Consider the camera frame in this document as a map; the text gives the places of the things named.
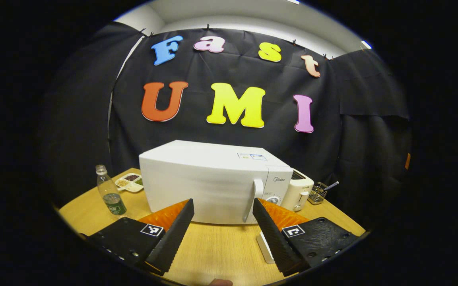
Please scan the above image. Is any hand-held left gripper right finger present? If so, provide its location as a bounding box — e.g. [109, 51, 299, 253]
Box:
[252, 198, 361, 277]

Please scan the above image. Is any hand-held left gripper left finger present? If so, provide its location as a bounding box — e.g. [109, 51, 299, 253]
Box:
[87, 198, 195, 276]

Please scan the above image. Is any white microwave oven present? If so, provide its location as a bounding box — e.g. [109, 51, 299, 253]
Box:
[139, 140, 293, 225]

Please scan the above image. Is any small white tray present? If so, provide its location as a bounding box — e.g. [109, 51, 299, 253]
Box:
[256, 231, 275, 265]

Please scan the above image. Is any white toaster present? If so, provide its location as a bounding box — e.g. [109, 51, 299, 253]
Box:
[281, 169, 315, 212]

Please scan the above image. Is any clear utensil holder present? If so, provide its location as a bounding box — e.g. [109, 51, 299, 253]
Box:
[308, 181, 339, 205]

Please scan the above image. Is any white divided snack plate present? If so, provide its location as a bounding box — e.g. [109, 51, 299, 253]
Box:
[115, 173, 144, 193]

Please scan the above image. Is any clear plastic water bottle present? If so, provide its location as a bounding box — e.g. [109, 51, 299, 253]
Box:
[96, 165, 127, 216]

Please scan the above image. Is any black backdrop cloth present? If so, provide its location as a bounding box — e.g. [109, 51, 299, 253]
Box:
[42, 22, 412, 223]

